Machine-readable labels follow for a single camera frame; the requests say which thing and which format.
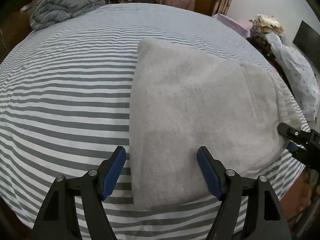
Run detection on folded blue-grey quilt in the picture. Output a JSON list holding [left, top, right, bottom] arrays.
[[30, 0, 106, 31]]

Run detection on light grey fleece pants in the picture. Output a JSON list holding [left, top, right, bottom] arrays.
[[129, 38, 302, 210]]

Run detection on grey white striped bed sheet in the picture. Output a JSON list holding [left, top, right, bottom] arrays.
[[0, 3, 311, 240]]

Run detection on floral folded blanket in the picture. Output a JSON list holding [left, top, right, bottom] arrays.
[[249, 14, 285, 36]]

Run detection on lilac folded cloth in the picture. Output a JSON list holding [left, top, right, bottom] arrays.
[[213, 13, 253, 39]]

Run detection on white dotted cloth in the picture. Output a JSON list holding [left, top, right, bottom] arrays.
[[265, 33, 319, 121]]

